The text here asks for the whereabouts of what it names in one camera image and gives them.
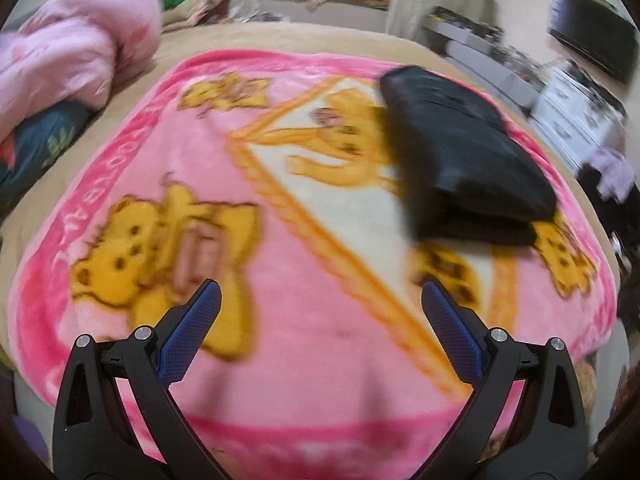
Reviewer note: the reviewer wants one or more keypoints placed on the pile of folded clothes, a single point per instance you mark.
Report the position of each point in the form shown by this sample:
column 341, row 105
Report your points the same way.
column 181, row 14

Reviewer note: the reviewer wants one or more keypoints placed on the pink quilted comforter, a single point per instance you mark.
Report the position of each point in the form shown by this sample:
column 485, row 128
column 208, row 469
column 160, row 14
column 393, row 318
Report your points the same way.
column 75, row 50

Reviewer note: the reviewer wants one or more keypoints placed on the black leather jacket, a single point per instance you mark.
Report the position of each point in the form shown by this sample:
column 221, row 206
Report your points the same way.
column 460, row 175

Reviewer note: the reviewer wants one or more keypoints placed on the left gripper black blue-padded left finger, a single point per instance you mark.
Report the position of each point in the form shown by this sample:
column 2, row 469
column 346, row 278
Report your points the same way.
column 115, row 417

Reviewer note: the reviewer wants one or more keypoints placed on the lilac garment on chair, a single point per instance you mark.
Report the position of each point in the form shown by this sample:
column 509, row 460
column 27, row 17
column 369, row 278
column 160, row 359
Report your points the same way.
column 616, row 174

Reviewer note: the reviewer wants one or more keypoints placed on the white drawer cabinet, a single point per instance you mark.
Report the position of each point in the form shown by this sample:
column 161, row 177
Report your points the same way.
column 574, row 121

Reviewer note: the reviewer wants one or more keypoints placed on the dark teal floral pillow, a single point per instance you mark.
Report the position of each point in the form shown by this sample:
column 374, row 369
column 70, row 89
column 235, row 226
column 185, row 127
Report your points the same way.
column 36, row 144

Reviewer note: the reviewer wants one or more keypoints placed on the black flat television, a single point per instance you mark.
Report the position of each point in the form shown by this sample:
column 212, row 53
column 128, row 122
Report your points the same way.
column 598, row 33

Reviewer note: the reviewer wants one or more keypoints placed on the grey white vanity desk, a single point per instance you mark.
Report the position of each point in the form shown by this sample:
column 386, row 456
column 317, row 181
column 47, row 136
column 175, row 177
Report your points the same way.
column 470, row 40

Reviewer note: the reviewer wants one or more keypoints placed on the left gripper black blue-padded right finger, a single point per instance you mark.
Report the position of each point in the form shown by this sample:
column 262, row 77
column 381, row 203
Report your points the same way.
column 524, row 418

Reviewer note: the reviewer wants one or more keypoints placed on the pink cartoon fleece blanket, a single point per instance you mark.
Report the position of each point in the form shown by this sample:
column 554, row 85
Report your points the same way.
column 270, row 173

